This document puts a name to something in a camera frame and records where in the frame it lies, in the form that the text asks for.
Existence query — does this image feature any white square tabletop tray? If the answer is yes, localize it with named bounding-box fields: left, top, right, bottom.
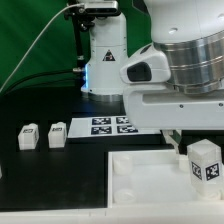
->
left=107, top=150, right=224, bottom=208

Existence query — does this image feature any grey camera on mount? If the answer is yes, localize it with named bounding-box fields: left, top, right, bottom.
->
left=79, top=0, right=119, bottom=15

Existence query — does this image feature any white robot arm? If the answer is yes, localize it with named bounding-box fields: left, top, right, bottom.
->
left=81, top=0, right=224, bottom=147

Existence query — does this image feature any black cable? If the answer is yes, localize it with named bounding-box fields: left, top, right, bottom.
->
left=0, top=68, right=84, bottom=96

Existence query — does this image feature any black camera stand pole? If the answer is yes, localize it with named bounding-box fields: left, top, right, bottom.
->
left=64, top=8, right=94, bottom=68

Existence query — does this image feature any white camera cable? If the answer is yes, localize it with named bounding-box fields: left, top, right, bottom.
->
left=0, top=3, right=83, bottom=94

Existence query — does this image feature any white marker sheet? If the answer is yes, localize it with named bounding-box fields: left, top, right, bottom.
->
left=68, top=116, right=160, bottom=138

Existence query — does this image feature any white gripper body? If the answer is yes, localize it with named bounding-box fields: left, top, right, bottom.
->
left=120, top=44, right=224, bottom=130

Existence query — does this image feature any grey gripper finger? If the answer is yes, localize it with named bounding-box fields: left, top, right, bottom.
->
left=162, top=130, right=182, bottom=153

